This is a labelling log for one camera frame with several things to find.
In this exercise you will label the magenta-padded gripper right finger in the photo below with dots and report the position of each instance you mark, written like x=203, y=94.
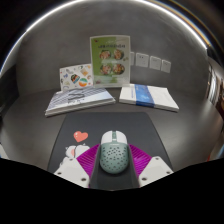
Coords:
x=153, y=170

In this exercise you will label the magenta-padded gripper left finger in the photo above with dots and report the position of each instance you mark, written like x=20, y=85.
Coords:
x=71, y=170

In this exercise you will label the green and white perforated mouse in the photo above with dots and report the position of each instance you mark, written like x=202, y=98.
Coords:
x=114, y=155

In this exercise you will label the dark mouse pad, cartoon print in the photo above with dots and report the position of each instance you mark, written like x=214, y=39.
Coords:
x=110, y=121

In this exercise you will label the grey striped book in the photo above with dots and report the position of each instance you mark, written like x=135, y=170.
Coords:
x=78, y=100

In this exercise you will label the white book with blue band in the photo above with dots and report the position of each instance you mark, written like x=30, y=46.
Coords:
x=160, y=98

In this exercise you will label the white card with colourful stickers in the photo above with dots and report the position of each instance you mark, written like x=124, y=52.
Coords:
x=76, y=78

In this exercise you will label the green standing leaflet sign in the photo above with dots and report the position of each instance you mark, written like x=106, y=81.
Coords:
x=110, y=60

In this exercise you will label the white ceiling light strip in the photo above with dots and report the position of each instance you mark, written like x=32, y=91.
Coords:
x=33, y=25

